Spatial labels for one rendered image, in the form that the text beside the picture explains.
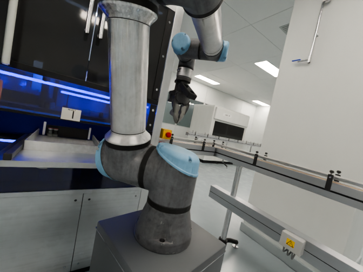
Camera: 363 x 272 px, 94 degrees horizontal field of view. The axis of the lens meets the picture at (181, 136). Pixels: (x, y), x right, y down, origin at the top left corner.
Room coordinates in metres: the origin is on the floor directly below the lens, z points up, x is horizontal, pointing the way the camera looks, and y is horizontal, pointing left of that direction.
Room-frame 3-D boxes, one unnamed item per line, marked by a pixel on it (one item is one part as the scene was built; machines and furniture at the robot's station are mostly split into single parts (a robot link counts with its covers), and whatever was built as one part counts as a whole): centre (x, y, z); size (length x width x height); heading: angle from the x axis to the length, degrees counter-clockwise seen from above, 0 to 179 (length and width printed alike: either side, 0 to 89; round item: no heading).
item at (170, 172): (0.44, 0.00, 0.96); 0.13 x 0.12 x 0.14; 77
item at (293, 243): (1.03, -0.81, 0.50); 0.12 x 0.05 x 0.09; 34
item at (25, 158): (0.85, 0.36, 0.87); 0.70 x 0.48 x 0.02; 124
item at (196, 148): (1.53, -0.04, 0.92); 0.69 x 0.15 x 0.16; 124
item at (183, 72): (0.82, 0.05, 1.32); 0.08 x 0.08 x 0.05
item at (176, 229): (0.43, 0.00, 0.84); 0.15 x 0.15 x 0.10
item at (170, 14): (1.15, 0.22, 1.40); 0.05 x 0.01 x 0.80; 124
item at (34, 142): (0.82, 0.54, 0.90); 0.34 x 0.26 x 0.04; 34
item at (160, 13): (1.05, 0.39, 1.51); 0.43 x 0.01 x 0.59; 124
